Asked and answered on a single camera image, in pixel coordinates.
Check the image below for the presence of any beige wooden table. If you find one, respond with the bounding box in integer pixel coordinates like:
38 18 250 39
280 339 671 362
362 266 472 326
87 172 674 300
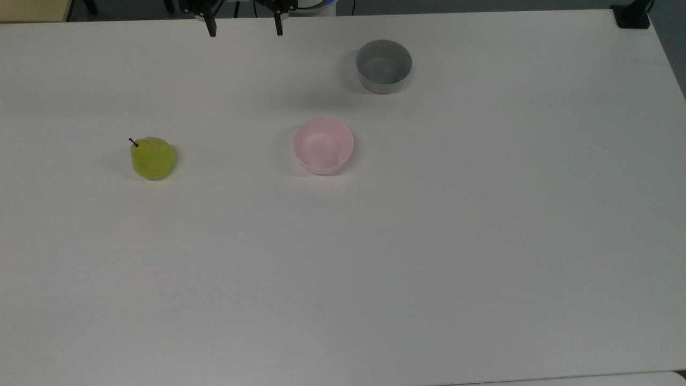
0 0 73 23

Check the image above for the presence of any pink bowl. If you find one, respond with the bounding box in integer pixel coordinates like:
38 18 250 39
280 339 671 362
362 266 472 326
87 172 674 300
293 117 355 175

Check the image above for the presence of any black table clamp mount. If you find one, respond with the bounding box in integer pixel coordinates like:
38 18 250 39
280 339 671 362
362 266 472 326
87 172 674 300
610 0 655 29

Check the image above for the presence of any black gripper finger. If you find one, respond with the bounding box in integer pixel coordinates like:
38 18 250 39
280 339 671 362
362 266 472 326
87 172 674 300
180 0 223 38
256 0 298 36

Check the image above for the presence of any gray bowl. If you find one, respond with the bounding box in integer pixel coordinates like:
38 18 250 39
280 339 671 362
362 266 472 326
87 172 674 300
356 39 413 95

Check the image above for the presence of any green pear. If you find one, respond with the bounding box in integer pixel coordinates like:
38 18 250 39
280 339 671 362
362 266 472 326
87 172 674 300
129 137 176 181

